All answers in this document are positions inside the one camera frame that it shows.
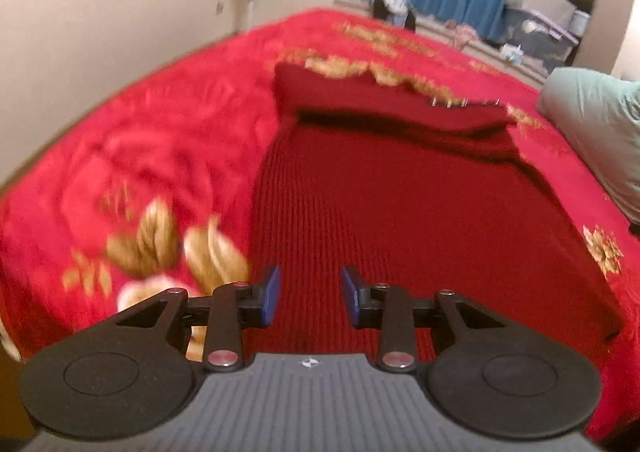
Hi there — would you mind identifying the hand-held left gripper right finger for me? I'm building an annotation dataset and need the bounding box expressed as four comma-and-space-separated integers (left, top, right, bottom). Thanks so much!
340, 265, 507, 374

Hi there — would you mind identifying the pale green pillow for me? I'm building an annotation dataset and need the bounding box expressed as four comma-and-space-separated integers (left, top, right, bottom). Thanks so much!
536, 67, 640, 226

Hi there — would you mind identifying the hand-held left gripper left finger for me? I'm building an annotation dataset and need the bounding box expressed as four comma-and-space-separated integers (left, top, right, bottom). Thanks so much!
114, 265, 284, 374

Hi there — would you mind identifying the red floral blanket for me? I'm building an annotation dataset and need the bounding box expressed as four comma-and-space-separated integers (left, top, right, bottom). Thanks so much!
0, 7, 640, 444

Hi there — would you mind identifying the white bucket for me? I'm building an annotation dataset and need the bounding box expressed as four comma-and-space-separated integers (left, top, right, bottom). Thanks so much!
570, 9, 592, 38

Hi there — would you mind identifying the pink cloth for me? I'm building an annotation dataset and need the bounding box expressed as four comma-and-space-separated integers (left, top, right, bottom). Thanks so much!
445, 19, 482, 49

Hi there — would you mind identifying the black and white bag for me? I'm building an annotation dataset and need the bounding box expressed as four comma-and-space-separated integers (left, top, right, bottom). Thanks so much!
364, 0, 419, 31

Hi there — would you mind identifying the tissue box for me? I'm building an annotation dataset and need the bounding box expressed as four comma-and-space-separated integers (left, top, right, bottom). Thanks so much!
500, 43, 527, 65

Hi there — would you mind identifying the dark red knitted sweater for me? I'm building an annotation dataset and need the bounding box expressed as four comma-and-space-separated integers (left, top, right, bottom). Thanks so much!
247, 61, 626, 369

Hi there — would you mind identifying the clear plastic storage bin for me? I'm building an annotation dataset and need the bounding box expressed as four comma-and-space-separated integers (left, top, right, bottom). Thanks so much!
501, 4, 582, 66

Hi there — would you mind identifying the beige wooden panel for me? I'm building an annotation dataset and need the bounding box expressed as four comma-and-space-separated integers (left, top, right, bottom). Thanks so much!
572, 0, 639, 79

